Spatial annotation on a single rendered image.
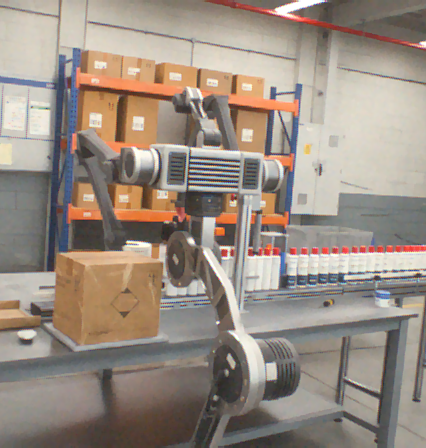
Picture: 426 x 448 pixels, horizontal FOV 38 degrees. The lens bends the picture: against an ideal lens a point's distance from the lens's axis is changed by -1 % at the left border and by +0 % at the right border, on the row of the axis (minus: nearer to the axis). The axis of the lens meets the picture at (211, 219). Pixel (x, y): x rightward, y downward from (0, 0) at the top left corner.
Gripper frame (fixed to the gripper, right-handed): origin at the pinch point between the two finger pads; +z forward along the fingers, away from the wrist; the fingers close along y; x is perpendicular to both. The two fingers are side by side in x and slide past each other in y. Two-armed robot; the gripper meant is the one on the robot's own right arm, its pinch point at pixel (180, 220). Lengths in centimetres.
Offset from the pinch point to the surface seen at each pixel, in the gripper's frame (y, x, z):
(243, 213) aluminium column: -9.5, 35.7, -8.8
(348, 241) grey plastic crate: -210, -86, 27
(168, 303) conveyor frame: 18.1, 25.6, 32.8
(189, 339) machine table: 33, 66, 34
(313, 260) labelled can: -69, 21, 17
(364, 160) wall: -539, -377, -37
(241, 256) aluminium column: -10.4, 36.5, 10.2
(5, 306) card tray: 83, 8, 35
